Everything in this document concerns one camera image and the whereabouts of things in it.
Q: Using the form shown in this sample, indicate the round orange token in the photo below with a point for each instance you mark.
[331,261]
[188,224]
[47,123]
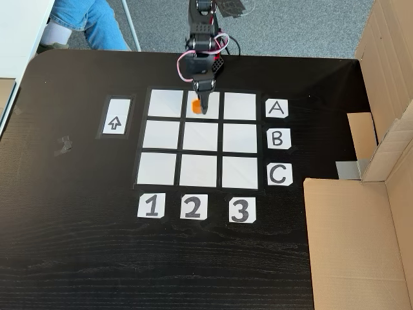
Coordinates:
[195,106]

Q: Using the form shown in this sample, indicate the white nine-square grid sheet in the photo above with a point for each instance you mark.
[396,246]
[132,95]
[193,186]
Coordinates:
[200,142]

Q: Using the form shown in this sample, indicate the black tape patch on floor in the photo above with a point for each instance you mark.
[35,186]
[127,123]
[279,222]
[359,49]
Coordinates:
[235,7]

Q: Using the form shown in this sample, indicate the paper sheet letter A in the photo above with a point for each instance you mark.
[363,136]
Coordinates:
[277,109]

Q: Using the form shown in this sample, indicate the white metal table leg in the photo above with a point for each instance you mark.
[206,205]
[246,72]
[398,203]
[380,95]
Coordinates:
[131,22]

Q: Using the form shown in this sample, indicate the paper sheet letter B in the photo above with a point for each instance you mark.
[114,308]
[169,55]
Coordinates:
[278,139]

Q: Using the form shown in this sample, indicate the paper sheet with arrow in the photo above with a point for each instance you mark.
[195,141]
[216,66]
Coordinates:
[114,124]

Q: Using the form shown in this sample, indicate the paper sheet letter C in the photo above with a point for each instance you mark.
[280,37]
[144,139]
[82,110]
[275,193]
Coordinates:
[279,174]

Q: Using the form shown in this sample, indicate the paper sheet number 2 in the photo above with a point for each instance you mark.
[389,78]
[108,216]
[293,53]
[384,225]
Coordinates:
[193,206]

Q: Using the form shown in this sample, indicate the paper sheet number 3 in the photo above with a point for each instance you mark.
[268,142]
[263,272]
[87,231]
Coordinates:
[242,210]

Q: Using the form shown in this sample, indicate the paper sheet number 1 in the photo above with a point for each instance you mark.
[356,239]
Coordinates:
[151,206]

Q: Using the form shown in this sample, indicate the crumpled clear tape scrap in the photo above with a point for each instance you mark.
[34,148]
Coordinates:
[64,145]

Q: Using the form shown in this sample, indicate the white desk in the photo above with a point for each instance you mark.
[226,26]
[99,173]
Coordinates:
[19,32]

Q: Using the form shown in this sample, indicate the brown cardboard screen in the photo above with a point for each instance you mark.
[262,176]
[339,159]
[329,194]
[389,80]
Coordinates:
[355,242]

